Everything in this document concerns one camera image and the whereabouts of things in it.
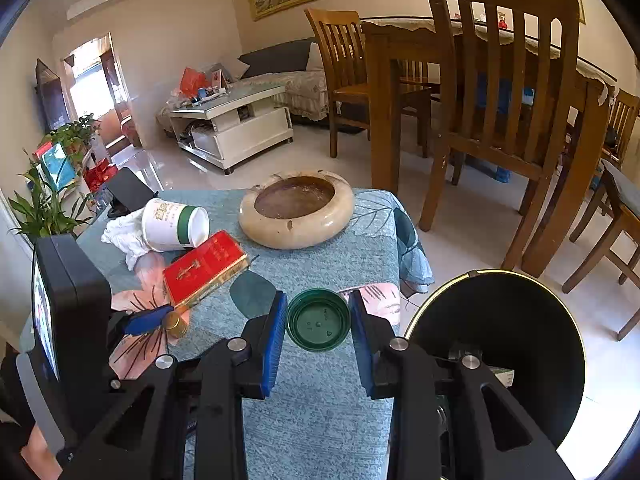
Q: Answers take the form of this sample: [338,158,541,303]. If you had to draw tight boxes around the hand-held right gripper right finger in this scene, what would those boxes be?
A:
[347,289,576,480]

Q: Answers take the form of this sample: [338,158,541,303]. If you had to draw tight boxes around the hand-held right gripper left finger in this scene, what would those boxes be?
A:
[60,290,290,480]

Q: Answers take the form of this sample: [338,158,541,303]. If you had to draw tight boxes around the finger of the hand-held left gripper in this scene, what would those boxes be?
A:
[107,304,175,358]

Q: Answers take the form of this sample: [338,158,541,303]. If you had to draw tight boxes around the small gold cap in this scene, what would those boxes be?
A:
[165,310,189,337]

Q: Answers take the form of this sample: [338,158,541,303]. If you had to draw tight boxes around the green bottle cap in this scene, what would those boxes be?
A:
[286,287,352,350]

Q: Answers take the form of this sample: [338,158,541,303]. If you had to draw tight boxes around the black round trash bin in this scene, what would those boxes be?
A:
[402,270,587,448]

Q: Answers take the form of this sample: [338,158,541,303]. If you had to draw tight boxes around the person's left hand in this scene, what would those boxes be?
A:
[19,422,63,478]

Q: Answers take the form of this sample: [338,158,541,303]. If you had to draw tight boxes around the red cigarette pack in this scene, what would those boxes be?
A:
[162,230,249,309]

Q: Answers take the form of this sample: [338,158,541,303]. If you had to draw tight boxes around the blue floral tablecloth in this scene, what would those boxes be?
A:
[20,187,435,480]

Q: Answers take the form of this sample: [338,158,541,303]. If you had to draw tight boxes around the white crumpled tissue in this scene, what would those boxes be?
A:
[101,210,151,271]

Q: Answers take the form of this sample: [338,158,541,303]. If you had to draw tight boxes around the white paper cup green band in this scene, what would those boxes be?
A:
[141,198,210,253]

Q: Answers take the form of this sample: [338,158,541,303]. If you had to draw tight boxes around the lucky bamboo plant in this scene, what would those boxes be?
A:
[7,147,96,238]

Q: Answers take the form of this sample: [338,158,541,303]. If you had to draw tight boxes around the round stone ashtray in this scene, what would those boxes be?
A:
[238,170,355,250]

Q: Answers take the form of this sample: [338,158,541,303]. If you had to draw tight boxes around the black phone stand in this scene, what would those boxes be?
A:
[105,167,160,218]

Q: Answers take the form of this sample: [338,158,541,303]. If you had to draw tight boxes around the red gift boxes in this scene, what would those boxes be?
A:
[82,159,120,192]

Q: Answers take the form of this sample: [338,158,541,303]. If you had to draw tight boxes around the blue gift box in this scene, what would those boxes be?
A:
[39,142,78,192]

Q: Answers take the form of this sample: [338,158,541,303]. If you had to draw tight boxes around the green pothos plant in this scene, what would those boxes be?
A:
[42,113,101,161]

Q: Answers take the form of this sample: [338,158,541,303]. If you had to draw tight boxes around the white coffee table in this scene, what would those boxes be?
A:
[167,84,294,176]

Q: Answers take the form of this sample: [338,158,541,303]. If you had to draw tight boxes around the black television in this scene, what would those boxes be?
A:
[35,58,72,133]

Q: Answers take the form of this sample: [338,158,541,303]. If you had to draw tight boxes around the tall wooden dining chair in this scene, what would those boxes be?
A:
[417,0,581,271]

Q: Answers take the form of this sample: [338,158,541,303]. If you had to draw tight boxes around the orange plastic bag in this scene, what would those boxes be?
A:
[179,67,207,98]

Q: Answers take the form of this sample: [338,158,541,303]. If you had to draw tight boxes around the wooden dining table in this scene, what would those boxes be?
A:
[361,17,616,278]

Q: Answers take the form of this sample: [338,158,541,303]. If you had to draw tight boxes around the light grey pillow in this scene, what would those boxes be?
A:
[220,57,251,80]

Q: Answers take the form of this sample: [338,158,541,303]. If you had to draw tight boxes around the blue storage box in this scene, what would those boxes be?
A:
[475,74,536,111]

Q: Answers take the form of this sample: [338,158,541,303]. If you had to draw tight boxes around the white pillow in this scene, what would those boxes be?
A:
[306,41,326,72]

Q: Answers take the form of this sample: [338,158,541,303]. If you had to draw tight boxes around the dark grey sofa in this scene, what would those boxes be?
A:
[156,37,333,126]

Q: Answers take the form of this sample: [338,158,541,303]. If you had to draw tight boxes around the wooden chair grey cushion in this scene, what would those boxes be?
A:
[562,159,640,342]

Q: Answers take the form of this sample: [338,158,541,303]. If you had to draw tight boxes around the lace table cover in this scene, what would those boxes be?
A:
[361,16,616,106]

